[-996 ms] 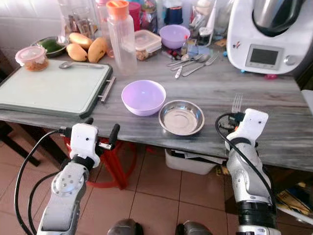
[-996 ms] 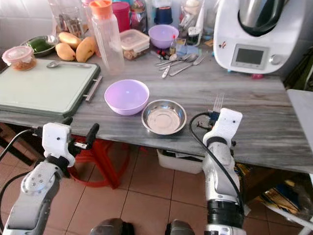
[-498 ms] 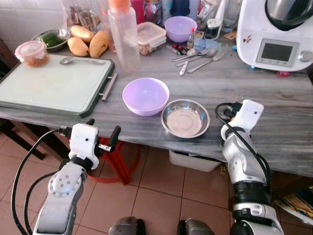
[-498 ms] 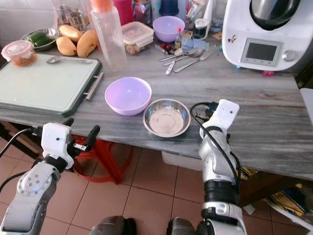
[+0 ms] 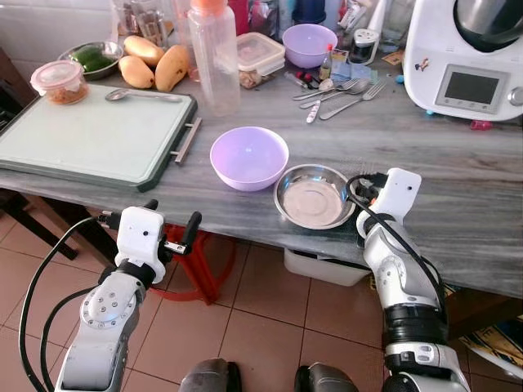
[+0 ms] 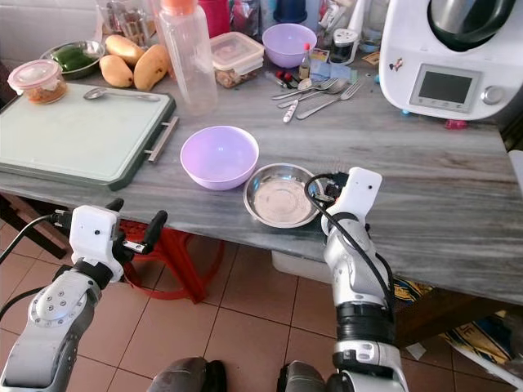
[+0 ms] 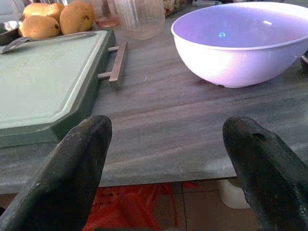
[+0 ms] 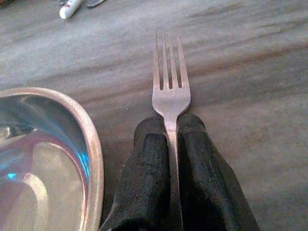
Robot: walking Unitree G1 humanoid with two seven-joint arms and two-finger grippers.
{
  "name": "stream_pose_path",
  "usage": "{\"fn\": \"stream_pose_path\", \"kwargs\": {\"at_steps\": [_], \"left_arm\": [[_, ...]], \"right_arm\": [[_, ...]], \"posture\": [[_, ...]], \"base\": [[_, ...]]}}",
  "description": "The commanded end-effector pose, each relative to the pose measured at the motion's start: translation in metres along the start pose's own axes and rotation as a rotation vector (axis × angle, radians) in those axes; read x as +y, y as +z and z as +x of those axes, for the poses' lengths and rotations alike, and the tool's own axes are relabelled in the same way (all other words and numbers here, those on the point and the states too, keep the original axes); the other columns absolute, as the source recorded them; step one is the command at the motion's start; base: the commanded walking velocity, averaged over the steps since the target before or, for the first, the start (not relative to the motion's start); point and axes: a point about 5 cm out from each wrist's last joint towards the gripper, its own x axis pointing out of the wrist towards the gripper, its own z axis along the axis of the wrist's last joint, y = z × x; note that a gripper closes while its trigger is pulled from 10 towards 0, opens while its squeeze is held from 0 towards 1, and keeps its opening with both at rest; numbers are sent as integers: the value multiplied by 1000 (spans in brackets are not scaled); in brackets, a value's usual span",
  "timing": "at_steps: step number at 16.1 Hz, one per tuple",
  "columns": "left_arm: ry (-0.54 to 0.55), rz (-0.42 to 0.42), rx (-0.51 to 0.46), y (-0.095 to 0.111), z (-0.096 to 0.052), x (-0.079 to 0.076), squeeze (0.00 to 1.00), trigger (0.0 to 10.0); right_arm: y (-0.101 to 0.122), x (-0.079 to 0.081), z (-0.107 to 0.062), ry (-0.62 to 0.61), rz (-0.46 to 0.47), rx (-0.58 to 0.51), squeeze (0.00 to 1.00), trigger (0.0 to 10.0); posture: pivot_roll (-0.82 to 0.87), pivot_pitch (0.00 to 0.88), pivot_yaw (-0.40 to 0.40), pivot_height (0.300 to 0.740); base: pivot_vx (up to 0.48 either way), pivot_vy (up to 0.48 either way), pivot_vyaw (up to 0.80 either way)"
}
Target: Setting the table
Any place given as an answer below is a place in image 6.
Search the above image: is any shallow stainless steel bowl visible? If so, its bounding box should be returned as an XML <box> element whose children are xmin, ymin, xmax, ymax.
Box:
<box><xmin>244</xmin><ymin>163</ymin><xmax>329</xmax><ymax>229</ymax></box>

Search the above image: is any red plastic stool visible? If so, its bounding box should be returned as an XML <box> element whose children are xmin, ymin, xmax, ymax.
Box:
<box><xmin>118</xmin><ymin>220</ymin><xmax>206</xmax><ymax>305</ymax></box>

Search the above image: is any green framed white cutting board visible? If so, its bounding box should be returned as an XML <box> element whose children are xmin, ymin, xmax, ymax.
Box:
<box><xmin>0</xmin><ymin>82</ymin><xmax>180</xmax><ymax>192</ymax></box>

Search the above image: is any steel fork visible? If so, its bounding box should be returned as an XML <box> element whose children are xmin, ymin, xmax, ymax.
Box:
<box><xmin>297</xmin><ymin>81</ymin><xmax>367</xmax><ymax>122</ymax></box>

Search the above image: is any white plastic storage box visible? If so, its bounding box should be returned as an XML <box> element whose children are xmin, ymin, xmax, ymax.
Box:
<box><xmin>270</xmin><ymin>249</ymin><xmax>333</xmax><ymax>284</ymax></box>

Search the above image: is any large purple plastic bowl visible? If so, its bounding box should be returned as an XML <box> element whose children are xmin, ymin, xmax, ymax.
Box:
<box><xmin>180</xmin><ymin>125</ymin><xmax>261</xmax><ymax>192</ymax></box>

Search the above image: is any steel table spoon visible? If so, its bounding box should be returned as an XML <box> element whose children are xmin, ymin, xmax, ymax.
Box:
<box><xmin>271</xmin><ymin>78</ymin><xmax>338</xmax><ymax>102</ymax></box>
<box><xmin>278</xmin><ymin>78</ymin><xmax>349</xmax><ymax>109</ymax></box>

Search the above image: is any blue packet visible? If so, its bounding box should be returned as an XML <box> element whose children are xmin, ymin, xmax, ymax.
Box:
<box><xmin>311</xmin><ymin>59</ymin><xmax>357</xmax><ymax>82</ymax></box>

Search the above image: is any small red capped sauce bottle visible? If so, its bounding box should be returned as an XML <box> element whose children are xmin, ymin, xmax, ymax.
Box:
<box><xmin>298</xmin><ymin>43</ymin><xmax>314</xmax><ymax>82</ymax></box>

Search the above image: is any yellow mango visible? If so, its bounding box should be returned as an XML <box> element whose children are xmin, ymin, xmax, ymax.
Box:
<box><xmin>99</xmin><ymin>55</ymin><xmax>136</xmax><ymax>89</ymax></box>
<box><xmin>133</xmin><ymin>43</ymin><xmax>173</xmax><ymax>92</ymax></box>
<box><xmin>105</xmin><ymin>34</ymin><xmax>147</xmax><ymax>67</ymax></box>

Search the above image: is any grey left robot leg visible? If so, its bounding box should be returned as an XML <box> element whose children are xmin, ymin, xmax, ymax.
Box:
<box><xmin>148</xmin><ymin>357</ymin><xmax>227</xmax><ymax>392</ymax></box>

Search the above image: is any grey robot leg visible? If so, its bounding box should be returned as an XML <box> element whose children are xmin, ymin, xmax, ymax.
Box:
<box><xmin>276</xmin><ymin>360</ymin><xmax>337</xmax><ymax>392</ymax></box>
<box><xmin>148</xmin><ymin>357</ymin><xmax>227</xmax><ymax>392</ymax></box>

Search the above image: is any round red lidded food container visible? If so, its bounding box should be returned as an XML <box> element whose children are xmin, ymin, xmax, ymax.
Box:
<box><xmin>8</xmin><ymin>59</ymin><xmax>69</xmax><ymax>105</ymax></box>

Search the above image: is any small purple plastic bowl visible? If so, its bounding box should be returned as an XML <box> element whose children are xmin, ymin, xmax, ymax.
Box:
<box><xmin>261</xmin><ymin>22</ymin><xmax>319</xmax><ymax>69</ymax></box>

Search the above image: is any green vegetable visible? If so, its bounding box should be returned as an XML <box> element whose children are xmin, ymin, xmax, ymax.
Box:
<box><xmin>52</xmin><ymin>47</ymin><xmax>100</xmax><ymax>73</ymax></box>

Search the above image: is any clear bottle with orange cap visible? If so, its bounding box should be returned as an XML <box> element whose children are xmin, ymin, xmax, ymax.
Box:
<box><xmin>156</xmin><ymin>0</ymin><xmax>219</xmax><ymax>118</ymax></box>

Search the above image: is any white kitchen cooking machine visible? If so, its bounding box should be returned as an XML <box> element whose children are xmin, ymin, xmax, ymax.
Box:
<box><xmin>378</xmin><ymin>0</ymin><xmax>523</xmax><ymax>124</ymax></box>

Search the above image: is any square pink lidded plastic container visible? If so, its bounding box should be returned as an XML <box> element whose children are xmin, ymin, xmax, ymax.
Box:
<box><xmin>210</xmin><ymin>31</ymin><xmax>266</xmax><ymax>89</ymax></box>

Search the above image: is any steel bowl holding vegetable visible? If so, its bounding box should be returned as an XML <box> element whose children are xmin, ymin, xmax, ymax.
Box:
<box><xmin>40</xmin><ymin>41</ymin><xmax>108</xmax><ymax>79</ymax></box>

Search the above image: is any spice jar rack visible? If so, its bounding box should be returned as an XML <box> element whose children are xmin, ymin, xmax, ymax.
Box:
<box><xmin>95</xmin><ymin>0</ymin><xmax>165</xmax><ymax>47</ymax></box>

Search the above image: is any grey right robot leg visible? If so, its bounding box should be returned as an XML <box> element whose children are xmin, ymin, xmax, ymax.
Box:
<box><xmin>276</xmin><ymin>360</ymin><xmax>337</xmax><ymax>392</ymax></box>

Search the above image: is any colourful patterned floor mat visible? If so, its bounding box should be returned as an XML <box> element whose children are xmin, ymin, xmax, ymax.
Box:
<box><xmin>392</xmin><ymin>278</ymin><xmax>523</xmax><ymax>370</ymax></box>

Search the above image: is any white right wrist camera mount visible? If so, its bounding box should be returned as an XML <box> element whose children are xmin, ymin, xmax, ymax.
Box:
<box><xmin>331</xmin><ymin>167</ymin><xmax>384</xmax><ymax>218</ymax></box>

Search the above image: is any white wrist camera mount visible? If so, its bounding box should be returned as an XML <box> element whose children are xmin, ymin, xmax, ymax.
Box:
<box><xmin>69</xmin><ymin>205</ymin><xmax>118</xmax><ymax>261</ymax></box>
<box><xmin>331</xmin><ymin>167</ymin><xmax>384</xmax><ymax>218</ymax></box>

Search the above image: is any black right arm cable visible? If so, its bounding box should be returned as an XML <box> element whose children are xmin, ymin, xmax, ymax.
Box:
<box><xmin>304</xmin><ymin>172</ymin><xmax>398</xmax><ymax>315</ymax></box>

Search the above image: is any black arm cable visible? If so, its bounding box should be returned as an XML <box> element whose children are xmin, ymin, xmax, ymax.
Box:
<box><xmin>0</xmin><ymin>209</ymin><xmax>73</xmax><ymax>319</ymax></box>
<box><xmin>304</xmin><ymin>172</ymin><xmax>398</xmax><ymax>315</ymax></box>

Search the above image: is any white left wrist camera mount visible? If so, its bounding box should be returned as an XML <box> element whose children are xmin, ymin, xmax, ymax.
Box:
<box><xmin>69</xmin><ymin>205</ymin><xmax>118</xmax><ymax>261</ymax></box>

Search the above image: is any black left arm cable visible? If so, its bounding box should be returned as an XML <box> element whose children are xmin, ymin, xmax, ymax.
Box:
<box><xmin>0</xmin><ymin>209</ymin><xmax>73</xmax><ymax>319</ymax></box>

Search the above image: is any small white handled knife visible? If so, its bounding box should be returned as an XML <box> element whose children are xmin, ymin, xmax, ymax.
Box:
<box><xmin>283</xmin><ymin>99</ymin><xmax>299</xmax><ymax>125</ymax></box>

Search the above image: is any steel spoon with short handle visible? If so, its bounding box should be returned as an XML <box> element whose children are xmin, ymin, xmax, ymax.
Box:
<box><xmin>83</xmin><ymin>87</ymin><xmax>163</xmax><ymax>103</ymax></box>

